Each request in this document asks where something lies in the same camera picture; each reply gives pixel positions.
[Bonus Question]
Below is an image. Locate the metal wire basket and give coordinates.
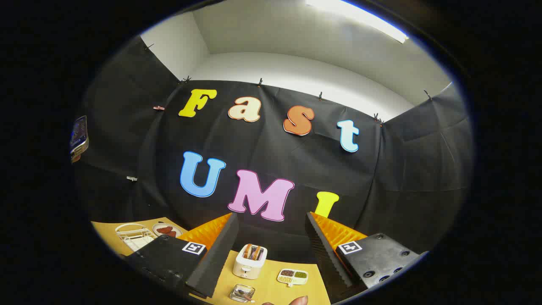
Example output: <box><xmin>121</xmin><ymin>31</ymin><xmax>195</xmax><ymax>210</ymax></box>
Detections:
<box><xmin>229</xmin><ymin>284</ymin><xmax>256</xmax><ymax>303</ymax></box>

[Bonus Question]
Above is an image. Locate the white divided bean dish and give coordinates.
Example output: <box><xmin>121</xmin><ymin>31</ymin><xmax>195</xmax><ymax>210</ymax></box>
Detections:
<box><xmin>277</xmin><ymin>269</ymin><xmax>309</xmax><ymax>288</ymax></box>

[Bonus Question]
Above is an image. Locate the small beige sausage dish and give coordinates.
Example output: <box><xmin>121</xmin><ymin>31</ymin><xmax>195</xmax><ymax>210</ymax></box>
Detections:
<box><xmin>152</xmin><ymin>223</ymin><xmax>183</xmax><ymax>238</ymax></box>

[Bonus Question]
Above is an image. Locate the white toaster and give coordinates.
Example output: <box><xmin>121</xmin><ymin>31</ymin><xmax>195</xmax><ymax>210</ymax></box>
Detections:
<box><xmin>232</xmin><ymin>244</ymin><xmax>268</xmax><ymax>280</ymax></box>

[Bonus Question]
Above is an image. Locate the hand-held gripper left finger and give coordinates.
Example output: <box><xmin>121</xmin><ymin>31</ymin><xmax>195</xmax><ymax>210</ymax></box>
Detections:
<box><xmin>125</xmin><ymin>213</ymin><xmax>240</xmax><ymax>299</ymax></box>

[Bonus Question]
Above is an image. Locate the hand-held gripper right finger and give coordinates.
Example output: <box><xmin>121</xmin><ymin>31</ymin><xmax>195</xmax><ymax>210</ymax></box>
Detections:
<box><xmin>305</xmin><ymin>211</ymin><xmax>429</xmax><ymax>305</ymax></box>

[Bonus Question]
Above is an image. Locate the white wire dish rack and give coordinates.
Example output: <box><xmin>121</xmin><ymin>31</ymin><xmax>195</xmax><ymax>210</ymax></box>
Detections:
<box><xmin>115</xmin><ymin>223</ymin><xmax>155</xmax><ymax>252</ymax></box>

